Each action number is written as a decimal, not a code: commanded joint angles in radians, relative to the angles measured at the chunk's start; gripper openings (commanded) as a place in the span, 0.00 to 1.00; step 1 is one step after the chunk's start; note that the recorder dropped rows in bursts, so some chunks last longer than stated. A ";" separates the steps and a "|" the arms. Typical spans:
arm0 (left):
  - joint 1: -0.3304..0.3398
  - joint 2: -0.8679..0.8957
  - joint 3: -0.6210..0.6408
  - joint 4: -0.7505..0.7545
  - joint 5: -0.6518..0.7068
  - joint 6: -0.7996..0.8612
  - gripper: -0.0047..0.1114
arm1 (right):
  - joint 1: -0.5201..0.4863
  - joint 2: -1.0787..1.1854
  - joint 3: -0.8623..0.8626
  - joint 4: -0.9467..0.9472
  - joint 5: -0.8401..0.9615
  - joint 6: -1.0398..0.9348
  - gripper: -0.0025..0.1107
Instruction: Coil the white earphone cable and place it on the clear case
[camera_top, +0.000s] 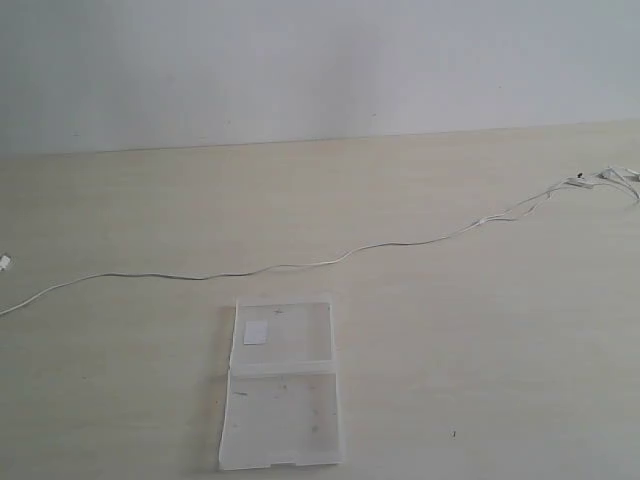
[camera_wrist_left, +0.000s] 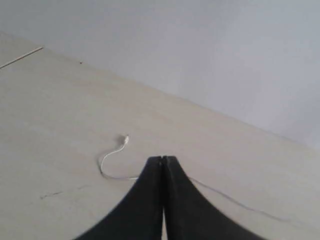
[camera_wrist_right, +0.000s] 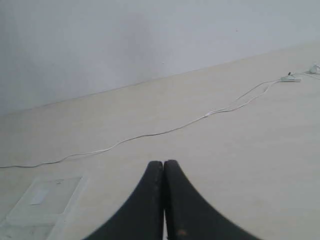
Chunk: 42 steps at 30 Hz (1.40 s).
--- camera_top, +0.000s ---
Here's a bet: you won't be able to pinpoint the white sticker in case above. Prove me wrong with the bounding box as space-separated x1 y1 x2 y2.
243 320 268 346

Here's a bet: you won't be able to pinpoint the white wired earphones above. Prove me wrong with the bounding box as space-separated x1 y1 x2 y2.
1 166 639 317

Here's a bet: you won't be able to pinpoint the clear plastic storage case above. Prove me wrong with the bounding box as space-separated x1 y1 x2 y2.
218 294 345 471

